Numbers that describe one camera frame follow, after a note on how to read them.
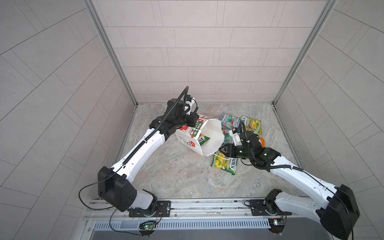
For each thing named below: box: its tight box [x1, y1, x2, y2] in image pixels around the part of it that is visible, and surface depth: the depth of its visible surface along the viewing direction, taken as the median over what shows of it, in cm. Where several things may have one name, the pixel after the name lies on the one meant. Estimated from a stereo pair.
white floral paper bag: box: [175, 114, 225, 157], surface depth 83 cm
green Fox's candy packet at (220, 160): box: [211, 149, 238, 175], surface depth 86 cm
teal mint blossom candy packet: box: [220, 112, 242, 130], surface depth 106 cm
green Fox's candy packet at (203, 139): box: [197, 134, 211, 146], surface depth 93 cm
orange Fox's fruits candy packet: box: [259, 137, 266, 148], surface depth 95 cm
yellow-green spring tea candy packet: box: [241, 115, 263, 135], surface depth 102 cm
